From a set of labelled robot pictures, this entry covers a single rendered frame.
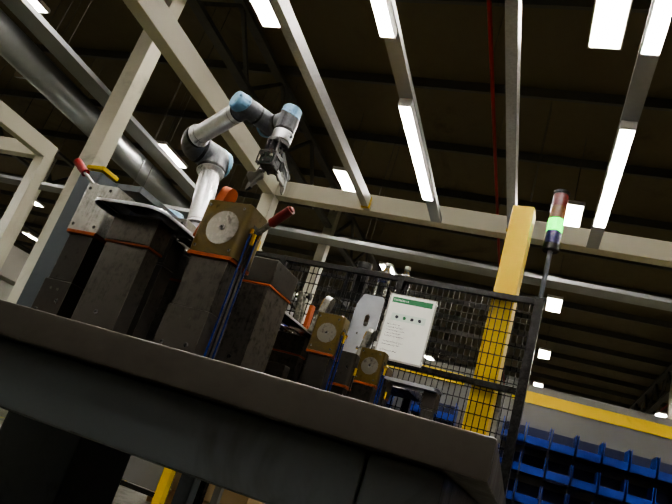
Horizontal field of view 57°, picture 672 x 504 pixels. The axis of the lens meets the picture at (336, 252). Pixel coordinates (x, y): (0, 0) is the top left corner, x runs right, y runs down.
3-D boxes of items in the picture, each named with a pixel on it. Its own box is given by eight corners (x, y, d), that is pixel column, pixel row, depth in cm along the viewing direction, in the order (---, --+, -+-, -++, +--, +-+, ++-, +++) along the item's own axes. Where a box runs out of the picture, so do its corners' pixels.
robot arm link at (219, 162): (163, 252, 234) (193, 143, 262) (195, 269, 243) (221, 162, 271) (181, 242, 227) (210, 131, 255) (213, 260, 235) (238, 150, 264)
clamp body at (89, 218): (44, 341, 126) (117, 186, 138) (4, 329, 131) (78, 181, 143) (69, 350, 132) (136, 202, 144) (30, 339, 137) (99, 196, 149)
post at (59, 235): (22, 335, 142) (101, 171, 156) (-1, 329, 145) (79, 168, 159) (45, 345, 148) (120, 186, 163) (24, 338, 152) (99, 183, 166)
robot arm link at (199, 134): (173, 127, 256) (245, 81, 223) (194, 142, 262) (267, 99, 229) (164, 150, 251) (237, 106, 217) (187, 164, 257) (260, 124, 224)
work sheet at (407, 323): (420, 367, 266) (438, 301, 276) (372, 356, 276) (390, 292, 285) (421, 369, 268) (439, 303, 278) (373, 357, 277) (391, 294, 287)
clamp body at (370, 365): (363, 458, 195) (393, 353, 206) (330, 448, 200) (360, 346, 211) (369, 461, 201) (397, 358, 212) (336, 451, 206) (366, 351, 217)
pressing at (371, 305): (362, 377, 243) (385, 297, 254) (335, 370, 248) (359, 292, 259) (362, 377, 244) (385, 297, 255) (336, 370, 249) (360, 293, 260)
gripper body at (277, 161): (253, 163, 216) (265, 134, 220) (264, 176, 224) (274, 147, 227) (272, 165, 213) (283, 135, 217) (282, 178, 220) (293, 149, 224)
